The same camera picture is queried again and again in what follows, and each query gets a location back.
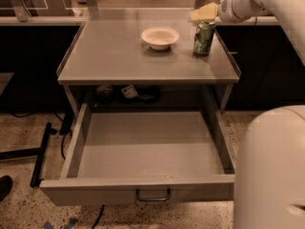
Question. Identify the black shoe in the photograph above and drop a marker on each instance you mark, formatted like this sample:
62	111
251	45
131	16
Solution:
5	186

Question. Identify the blue tape on floor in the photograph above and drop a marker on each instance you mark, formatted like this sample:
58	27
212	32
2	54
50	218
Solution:
69	224

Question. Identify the white paper bowl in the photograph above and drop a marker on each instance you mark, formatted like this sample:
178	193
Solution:
160	38

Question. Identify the black bag with white label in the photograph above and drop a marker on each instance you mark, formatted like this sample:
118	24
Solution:
131	93

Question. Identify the black drawer handle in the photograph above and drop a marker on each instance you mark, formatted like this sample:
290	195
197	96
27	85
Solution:
153	195

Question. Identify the grey open top drawer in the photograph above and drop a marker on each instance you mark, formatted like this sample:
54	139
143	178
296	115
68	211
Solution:
111	155

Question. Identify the dark round object under counter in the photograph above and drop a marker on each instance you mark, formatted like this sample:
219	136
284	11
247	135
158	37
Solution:
104	94

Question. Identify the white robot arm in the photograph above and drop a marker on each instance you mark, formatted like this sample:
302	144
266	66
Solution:
269	188

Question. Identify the grey cabinet counter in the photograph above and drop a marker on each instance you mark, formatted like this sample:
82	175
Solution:
108	50

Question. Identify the green soda can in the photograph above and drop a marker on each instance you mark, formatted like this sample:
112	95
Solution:
203	38

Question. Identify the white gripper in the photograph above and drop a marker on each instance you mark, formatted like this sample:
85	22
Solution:
229	9

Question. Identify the black metal stand base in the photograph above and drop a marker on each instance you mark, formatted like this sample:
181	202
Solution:
37	152

